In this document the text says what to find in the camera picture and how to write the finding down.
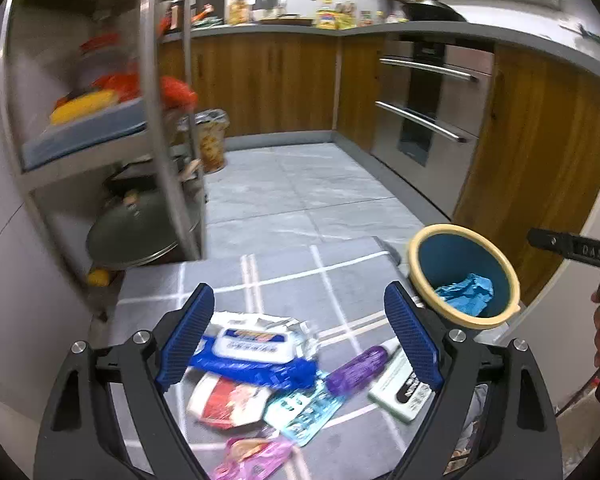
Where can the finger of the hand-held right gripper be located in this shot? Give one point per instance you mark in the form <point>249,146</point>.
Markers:
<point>545,239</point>

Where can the blue plastic film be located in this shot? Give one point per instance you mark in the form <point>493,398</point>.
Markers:
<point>465,295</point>

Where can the white and green box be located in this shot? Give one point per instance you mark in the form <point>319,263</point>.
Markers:
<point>400,390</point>

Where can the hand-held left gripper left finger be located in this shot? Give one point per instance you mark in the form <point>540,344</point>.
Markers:
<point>187,335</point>

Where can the wooden kitchen cabinets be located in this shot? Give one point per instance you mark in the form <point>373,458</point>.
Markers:
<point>280,80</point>

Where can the grey checked mat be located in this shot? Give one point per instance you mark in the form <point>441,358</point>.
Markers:
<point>280,280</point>

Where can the teal sachet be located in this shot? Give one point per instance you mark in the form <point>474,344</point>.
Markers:
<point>305,410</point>

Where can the small yellow object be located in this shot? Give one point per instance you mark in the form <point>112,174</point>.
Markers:
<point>99,278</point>

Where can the grey pan lid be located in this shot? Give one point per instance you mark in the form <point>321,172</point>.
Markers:
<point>130,230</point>

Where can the pink snack packet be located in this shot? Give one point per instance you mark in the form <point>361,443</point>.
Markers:
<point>255,460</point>

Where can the blue wet wipes packet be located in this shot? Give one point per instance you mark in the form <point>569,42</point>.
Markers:
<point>260,367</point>

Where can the orange plastic bag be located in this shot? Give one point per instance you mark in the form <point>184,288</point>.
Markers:
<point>117,85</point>
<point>177,92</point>

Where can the black wok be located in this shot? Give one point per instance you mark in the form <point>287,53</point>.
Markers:
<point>430,10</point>

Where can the cooking oil bottles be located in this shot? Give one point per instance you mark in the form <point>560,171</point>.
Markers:
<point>240,12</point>

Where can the purple plastic bottle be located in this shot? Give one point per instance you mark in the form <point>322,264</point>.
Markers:
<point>357,370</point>

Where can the stainless steel shelf rack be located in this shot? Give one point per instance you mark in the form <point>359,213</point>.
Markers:
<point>152,110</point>

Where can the blue bin with yellow rim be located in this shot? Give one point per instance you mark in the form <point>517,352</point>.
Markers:
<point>430,260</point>

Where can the plastic container with red lid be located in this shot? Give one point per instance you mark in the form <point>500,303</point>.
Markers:
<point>100,62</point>

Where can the yellow packet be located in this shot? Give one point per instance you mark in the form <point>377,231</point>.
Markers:
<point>82,107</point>

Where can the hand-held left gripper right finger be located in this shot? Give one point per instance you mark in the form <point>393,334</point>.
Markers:
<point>412,335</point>

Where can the stainless steel built-in oven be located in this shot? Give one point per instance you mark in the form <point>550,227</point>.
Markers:
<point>430,120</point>

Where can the yellow container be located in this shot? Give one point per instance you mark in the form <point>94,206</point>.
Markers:
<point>326,19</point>

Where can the red and white packet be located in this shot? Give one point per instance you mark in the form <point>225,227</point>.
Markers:
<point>225,400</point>

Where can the patterned waste bin with liner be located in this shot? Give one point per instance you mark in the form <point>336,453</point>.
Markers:
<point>212,142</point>

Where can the blue tray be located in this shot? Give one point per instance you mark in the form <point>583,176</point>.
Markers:
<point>80,135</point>

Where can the black baking tray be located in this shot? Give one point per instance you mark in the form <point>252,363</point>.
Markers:
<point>130,177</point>

